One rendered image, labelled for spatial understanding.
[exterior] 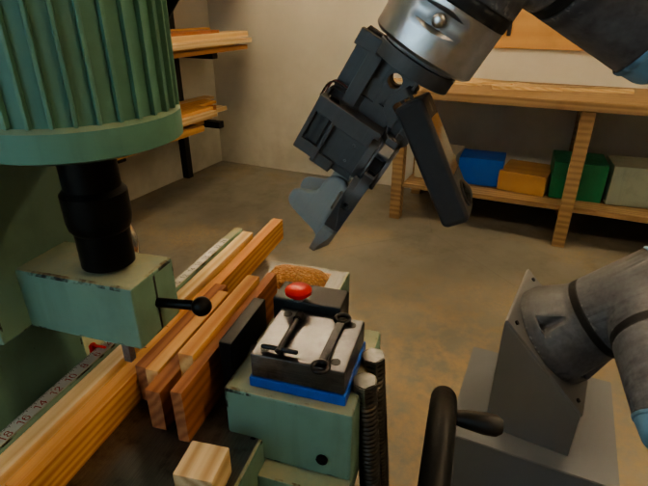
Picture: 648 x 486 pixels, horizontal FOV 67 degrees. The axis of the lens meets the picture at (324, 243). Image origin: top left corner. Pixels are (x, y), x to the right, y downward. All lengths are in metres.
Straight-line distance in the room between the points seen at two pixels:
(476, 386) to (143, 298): 0.83
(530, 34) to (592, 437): 2.81
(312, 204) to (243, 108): 3.96
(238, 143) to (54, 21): 4.16
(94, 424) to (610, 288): 0.78
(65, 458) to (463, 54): 0.49
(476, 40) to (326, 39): 3.57
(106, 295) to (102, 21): 0.24
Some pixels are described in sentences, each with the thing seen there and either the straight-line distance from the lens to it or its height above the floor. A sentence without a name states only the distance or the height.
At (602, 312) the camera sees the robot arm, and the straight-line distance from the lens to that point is 0.94.
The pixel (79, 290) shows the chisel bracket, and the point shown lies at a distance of 0.53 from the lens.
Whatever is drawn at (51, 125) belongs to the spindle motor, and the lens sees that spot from 0.40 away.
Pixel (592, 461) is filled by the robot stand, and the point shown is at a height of 0.55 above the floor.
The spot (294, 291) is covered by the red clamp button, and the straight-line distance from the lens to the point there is 0.53.
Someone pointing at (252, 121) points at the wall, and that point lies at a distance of 4.39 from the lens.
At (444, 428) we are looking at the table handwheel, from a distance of 0.49.
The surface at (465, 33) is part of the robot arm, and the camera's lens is 0.39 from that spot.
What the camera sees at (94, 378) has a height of 0.95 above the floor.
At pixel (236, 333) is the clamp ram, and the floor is 0.99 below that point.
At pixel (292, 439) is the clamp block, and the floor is 0.91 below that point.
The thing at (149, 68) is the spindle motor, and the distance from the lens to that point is 0.42.
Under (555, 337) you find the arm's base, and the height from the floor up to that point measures 0.78.
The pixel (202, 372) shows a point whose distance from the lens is 0.54.
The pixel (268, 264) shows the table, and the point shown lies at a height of 0.90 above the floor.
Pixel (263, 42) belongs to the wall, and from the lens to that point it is 4.22.
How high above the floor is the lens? 1.31
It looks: 26 degrees down
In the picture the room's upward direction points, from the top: straight up
